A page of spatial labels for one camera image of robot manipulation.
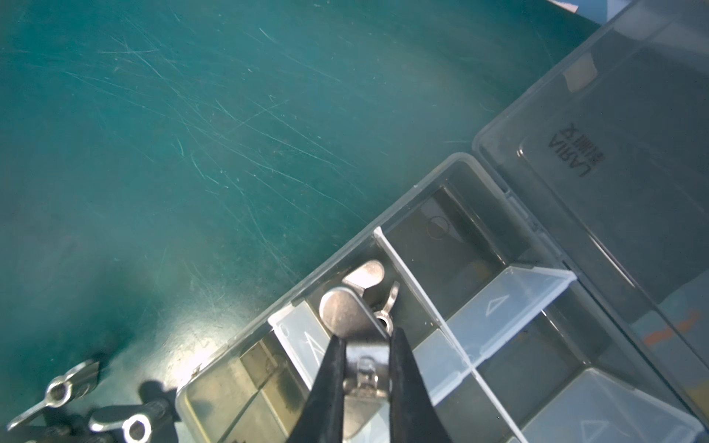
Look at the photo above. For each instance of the clear plastic organizer box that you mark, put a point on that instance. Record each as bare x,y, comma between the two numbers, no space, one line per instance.
553,280

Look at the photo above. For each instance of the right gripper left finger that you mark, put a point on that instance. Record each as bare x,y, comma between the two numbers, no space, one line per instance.
322,417

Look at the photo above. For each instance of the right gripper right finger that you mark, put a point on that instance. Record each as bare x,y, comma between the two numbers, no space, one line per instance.
412,415

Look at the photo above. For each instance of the silver wing nut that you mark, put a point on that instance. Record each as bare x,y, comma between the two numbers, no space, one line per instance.
366,276
383,316
366,380
137,423
74,384

